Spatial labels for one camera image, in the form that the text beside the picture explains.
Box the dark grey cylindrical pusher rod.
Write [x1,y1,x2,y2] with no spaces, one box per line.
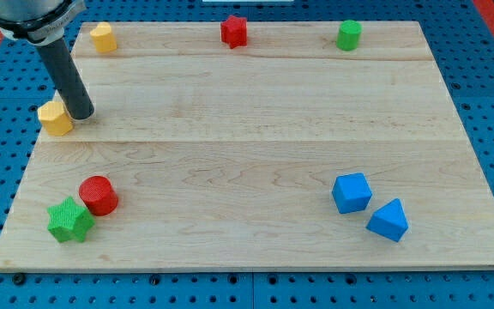
[36,38,94,120]

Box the green star block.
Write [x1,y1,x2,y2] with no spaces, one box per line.
[47,196,95,243]

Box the red star block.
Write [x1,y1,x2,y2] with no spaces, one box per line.
[220,15,247,49]

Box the yellow heart block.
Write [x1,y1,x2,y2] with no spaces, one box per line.
[89,21,117,53]

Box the yellow hexagon block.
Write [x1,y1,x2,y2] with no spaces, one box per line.
[37,100,74,136]

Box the red cylinder block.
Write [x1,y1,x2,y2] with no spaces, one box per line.
[78,175,119,216]

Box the light wooden board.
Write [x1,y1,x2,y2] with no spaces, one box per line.
[0,21,494,273]

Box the green cylinder block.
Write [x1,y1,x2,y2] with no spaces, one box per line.
[336,20,363,52]

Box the blue cube block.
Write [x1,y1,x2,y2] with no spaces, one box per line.
[332,173,372,214]

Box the blue triangular prism block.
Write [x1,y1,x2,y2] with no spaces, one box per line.
[366,198,409,242]

